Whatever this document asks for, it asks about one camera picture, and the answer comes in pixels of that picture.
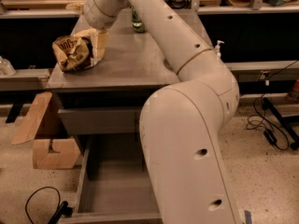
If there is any notched wooden block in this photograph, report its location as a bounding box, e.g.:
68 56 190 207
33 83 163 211
32 138 80 170

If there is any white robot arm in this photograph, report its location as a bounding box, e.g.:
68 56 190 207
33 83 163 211
82 0 242 224

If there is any white pump sanitizer bottle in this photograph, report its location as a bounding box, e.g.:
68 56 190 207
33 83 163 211
214 40 224 59

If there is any open grey middle drawer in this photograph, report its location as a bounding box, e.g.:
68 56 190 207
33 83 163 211
59 133 163 224

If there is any black cable on floor left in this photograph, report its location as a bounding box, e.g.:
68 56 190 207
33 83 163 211
24 186 74 224

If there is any grey drawer cabinet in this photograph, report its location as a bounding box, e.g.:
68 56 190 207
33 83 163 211
47 9 178 150

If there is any brown chip bag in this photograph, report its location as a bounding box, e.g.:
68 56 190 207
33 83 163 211
52 35 97 72

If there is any black table leg left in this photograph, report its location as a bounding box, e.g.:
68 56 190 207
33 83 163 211
6 103 23 123

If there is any blue tape marker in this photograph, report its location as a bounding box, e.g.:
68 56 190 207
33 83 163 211
243 210 252 224

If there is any black cable on floor right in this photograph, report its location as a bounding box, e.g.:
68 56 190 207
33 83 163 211
245 59 299 151

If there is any tall wooden block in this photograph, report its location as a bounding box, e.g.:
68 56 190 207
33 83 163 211
11 91 52 145

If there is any black cable on floor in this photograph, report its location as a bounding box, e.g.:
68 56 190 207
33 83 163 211
245 59 299 151
24 186 74 224

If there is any green soda can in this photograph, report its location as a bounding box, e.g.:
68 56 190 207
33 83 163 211
131 8 147 33

